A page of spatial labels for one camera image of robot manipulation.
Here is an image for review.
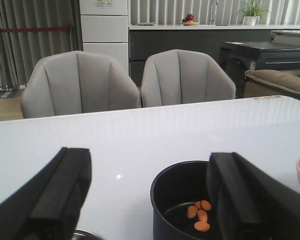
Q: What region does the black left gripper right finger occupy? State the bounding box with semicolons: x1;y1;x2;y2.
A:
206;152;300;240

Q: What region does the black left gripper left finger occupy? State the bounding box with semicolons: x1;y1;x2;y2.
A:
0;147;92;240

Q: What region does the glass lid blue knob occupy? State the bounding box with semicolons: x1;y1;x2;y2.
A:
72;229;102;240

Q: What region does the dark blue saucepan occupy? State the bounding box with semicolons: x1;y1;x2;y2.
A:
150;160;223;240

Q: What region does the grey chair left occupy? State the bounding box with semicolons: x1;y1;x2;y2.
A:
20;51;141;119

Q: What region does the grey chair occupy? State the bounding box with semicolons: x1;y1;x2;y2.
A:
141;49;236;107
20;51;141;119

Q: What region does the beige cushion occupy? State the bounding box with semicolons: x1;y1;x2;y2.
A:
244;69;300;98

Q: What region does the dark appliance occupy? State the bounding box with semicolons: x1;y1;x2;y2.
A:
219;41;300;98

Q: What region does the grey chair right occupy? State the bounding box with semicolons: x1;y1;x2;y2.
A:
141;49;236;107

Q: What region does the potted green plant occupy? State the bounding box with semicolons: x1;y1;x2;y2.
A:
240;0;270;26

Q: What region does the fruit plate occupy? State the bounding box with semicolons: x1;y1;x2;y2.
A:
180;13;199;26

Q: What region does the grey kitchen counter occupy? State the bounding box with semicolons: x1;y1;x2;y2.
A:
129;27;300;86

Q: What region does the white drawer cabinet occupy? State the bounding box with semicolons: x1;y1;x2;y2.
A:
79;0;129;72

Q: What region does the chrome faucet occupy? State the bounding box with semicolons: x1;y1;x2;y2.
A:
209;0;219;25

